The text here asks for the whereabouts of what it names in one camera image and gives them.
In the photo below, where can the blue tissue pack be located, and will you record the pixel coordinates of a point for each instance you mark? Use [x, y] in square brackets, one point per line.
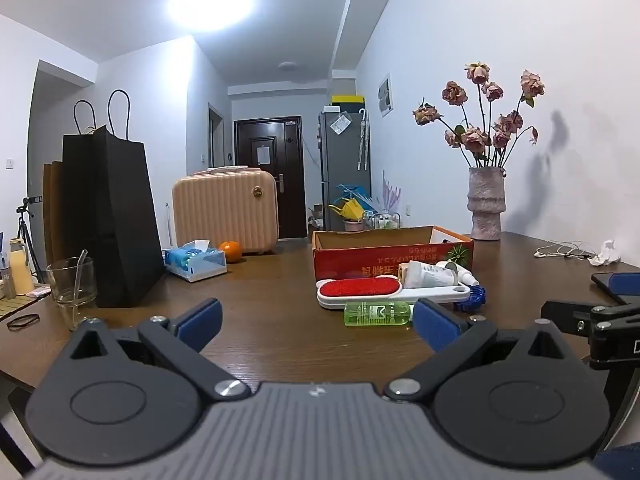
[200, 262]

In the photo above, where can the pink ribbed suitcase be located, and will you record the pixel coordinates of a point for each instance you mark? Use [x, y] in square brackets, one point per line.
[225, 210]

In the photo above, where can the clear glass straw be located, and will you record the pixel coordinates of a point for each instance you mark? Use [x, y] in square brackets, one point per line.
[81, 260]

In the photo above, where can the orange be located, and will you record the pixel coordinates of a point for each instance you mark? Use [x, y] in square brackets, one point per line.
[230, 252]

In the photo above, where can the interior door frame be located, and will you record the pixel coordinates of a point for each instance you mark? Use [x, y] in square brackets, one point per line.
[215, 135]

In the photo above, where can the yellow box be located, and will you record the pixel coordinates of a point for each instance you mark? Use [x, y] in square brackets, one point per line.
[347, 98]

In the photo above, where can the yellow watering can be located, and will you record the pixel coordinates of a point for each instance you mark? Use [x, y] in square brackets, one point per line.
[352, 208]

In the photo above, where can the dried rose bouquet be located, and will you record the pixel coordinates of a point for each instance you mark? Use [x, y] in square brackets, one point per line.
[475, 137]

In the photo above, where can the bright ceiling lamp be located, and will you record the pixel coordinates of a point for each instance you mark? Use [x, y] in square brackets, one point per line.
[210, 2]

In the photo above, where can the white spray bottle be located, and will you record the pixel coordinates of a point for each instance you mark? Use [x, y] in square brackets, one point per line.
[467, 276]

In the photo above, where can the pink textured vase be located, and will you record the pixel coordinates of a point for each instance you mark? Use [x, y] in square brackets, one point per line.
[485, 210]

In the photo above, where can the dark brown entrance door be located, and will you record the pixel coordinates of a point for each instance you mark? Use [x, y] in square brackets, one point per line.
[270, 185]

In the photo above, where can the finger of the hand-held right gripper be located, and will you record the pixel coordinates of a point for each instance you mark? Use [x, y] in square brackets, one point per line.
[565, 316]
[622, 284]

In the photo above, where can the paper sheet on refrigerator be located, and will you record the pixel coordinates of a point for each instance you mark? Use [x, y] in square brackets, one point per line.
[340, 124]

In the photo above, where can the white folded umbrella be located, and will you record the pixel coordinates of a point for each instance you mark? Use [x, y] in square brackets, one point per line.
[363, 140]

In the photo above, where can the crumpled white tissue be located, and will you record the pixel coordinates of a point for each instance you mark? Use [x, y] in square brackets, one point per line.
[607, 255]

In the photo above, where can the purple wall decal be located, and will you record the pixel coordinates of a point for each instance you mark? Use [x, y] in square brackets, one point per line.
[390, 195]

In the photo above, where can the paper sheet on door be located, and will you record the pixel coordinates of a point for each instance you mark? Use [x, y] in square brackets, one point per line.
[263, 155]

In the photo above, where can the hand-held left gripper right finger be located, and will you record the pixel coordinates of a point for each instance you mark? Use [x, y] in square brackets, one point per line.
[435, 325]

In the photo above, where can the wall picture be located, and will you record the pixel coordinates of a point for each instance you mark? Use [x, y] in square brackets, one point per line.
[385, 95]

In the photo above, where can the small round ceiling lamp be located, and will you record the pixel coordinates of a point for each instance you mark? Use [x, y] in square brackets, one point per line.
[288, 66]

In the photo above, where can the green spray bottle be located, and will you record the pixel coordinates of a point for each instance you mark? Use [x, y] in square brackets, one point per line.
[375, 312]

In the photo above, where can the black paper bag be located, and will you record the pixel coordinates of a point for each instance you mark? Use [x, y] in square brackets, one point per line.
[115, 210]

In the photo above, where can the black tripod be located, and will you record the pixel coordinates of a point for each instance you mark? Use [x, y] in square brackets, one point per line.
[20, 210]

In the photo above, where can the cream square jar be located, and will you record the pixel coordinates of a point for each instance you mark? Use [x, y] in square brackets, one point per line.
[406, 275]

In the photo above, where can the small cart with bottles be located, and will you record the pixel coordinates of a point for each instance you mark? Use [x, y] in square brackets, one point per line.
[385, 221]

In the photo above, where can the red and white lint brush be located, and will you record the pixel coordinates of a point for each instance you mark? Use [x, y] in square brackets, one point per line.
[360, 289]

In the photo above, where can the clear glass cup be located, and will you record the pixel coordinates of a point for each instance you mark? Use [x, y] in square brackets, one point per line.
[62, 280]

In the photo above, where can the white bottle with purple cap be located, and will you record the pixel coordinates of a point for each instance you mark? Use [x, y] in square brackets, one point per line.
[430, 275]

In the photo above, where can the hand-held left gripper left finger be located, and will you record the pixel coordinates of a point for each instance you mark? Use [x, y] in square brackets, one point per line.
[202, 322]

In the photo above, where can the red cardboard box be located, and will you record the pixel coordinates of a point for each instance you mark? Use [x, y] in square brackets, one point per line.
[360, 260]

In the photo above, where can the pink flowerpot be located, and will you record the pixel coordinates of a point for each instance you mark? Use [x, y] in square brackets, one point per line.
[354, 226]

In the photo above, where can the cream thermos bottle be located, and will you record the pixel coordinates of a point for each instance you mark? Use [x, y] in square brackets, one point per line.
[22, 272]

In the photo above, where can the bamboo slat tray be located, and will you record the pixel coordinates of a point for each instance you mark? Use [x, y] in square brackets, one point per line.
[15, 307]

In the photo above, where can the grey refrigerator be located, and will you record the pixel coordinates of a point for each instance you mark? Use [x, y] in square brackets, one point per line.
[345, 170]

